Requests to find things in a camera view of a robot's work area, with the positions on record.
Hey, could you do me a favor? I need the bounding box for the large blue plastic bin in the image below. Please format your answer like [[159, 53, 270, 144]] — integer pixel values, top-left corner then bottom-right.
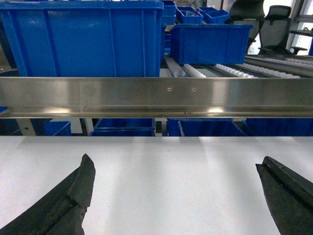
[[0, 0, 164, 77]]

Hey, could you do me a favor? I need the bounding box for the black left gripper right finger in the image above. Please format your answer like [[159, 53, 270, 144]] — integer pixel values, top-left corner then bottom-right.
[[256, 156, 313, 235]]

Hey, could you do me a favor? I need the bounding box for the black mesh office chair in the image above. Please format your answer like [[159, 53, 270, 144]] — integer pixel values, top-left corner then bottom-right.
[[225, 0, 265, 50]]

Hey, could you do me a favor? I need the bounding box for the stainless steel shelf frame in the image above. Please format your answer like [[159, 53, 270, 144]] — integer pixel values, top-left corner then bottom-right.
[[0, 77, 313, 118]]

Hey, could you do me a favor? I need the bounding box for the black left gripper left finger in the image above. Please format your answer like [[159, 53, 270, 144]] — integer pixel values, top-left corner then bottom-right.
[[0, 154, 95, 235]]

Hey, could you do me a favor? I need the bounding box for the white roller conveyor track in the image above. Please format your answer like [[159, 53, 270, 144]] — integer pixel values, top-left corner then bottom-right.
[[160, 53, 313, 79]]

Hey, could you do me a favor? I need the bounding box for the medium blue plastic bin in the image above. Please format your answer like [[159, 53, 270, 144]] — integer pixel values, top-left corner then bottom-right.
[[170, 23, 253, 65]]

